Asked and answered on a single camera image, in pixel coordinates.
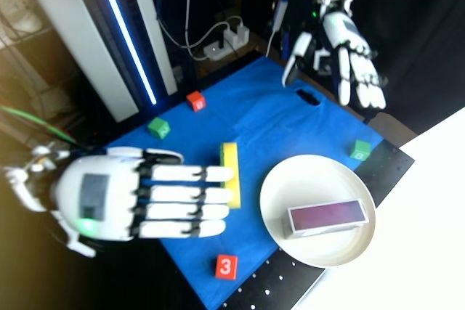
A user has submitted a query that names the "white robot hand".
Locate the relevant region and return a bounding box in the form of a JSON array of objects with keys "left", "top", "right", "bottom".
[
  {"left": 50, "top": 146, "right": 235, "bottom": 242},
  {"left": 281, "top": 12, "right": 389, "bottom": 110}
]

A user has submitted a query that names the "maroon and grey box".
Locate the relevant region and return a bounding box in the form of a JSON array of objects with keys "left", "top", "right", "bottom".
[{"left": 282, "top": 198, "right": 370, "bottom": 240}]

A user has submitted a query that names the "yellow green sponge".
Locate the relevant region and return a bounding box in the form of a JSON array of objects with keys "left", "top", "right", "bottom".
[{"left": 219, "top": 142, "right": 242, "bottom": 210}]

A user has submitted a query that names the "white round plate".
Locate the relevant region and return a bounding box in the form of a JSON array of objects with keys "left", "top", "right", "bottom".
[{"left": 259, "top": 154, "right": 377, "bottom": 269}]

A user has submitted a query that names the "green block with two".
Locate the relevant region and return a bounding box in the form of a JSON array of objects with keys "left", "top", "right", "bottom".
[{"left": 147, "top": 117, "right": 171, "bottom": 140}]

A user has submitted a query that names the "white power strip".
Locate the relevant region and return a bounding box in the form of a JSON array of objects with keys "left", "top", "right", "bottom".
[{"left": 202, "top": 25, "right": 251, "bottom": 62}]

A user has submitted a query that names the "blue cloth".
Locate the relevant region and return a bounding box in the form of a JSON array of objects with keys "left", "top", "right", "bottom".
[{"left": 107, "top": 54, "right": 385, "bottom": 310}]

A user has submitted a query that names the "green block with eight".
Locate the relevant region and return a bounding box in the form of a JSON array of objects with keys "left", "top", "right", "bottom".
[{"left": 349, "top": 139, "right": 372, "bottom": 162}]

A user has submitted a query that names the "small red block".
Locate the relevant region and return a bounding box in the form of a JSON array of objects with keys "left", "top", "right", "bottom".
[{"left": 185, "top": 90, "right": 207, "bottom": 113}]

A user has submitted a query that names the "white tower with blue light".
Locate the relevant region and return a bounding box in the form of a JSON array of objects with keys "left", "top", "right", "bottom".
[{"left": 14, "top": 0, "right": 179, "bottom": 124}]

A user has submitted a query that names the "black perforated board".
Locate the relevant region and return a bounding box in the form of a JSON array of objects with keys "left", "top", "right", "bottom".
[{"left": 217, "top": 139, "right": 416, "bottom": 310}]

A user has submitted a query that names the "red block with three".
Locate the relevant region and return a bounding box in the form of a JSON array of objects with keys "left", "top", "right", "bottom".
[{"left": 214, "top": 253, "right": 239, "bottom": 281}]

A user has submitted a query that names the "long green cable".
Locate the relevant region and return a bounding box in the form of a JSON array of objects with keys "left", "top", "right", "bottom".
[{"left": 0, "top": 105, "right": 79, "bottom": 146}]

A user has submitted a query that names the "grey looped cable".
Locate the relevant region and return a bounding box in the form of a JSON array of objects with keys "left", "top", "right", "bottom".
[{"left": 158, "top": 15, "right": 244, "bottom": 50}]

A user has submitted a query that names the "thin white cable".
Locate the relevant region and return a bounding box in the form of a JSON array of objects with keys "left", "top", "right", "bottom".
[{"left": 179, "top": 0, "right": 206, "bottom": 61}]

